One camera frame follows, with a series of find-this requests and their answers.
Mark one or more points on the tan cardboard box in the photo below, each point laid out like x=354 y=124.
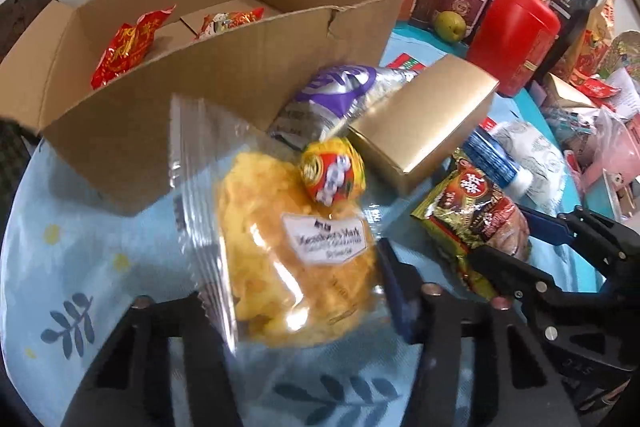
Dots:
x=565 y=92

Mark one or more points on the green red snack packet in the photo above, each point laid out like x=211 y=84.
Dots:
x=470 y=212

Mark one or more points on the black printed pouch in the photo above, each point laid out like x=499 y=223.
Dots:
x=575 y=2

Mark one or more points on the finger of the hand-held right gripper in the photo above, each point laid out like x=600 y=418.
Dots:
x=545 y=224
x=510 y=277

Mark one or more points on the red white snack packet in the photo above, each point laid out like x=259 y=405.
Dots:
x=225 y=22

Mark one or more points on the clear bag of yellow chips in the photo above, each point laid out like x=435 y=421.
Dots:
x=280 y=277

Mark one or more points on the purple silver snack bag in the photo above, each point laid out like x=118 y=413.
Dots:
x=335 y=92

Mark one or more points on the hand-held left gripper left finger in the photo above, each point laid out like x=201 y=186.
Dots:
x=200 y=332

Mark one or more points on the long red snack packet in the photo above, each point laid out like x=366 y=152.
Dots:
x=407 y=62

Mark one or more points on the red gold gift bag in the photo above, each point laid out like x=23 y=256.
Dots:
x=590 y=47

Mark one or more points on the red gold snack packet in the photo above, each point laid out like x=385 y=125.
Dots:
x=120 y=52

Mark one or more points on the orange lollipop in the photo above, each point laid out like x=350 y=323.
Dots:
x=330 y=172

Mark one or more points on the white patterned snack packet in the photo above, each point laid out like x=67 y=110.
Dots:
x=540 y=157

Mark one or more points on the blue tablet tube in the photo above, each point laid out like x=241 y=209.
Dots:
x=492 y=157

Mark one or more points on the gold box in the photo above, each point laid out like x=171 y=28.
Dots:
x=425 y=122

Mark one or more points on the pink box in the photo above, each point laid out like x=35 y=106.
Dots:
x=615 y=157

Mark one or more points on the floral blue tablecloth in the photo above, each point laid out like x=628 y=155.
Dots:
x=100 y=257

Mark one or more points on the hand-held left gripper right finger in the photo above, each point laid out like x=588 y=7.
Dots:
x=395 y=287

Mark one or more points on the green pear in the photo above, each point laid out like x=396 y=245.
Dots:
x=449 y=26

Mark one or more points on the red canister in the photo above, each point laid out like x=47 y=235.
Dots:
x=515 y=37

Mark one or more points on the brown cardboard box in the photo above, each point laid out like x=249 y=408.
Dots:
x=200 y=82

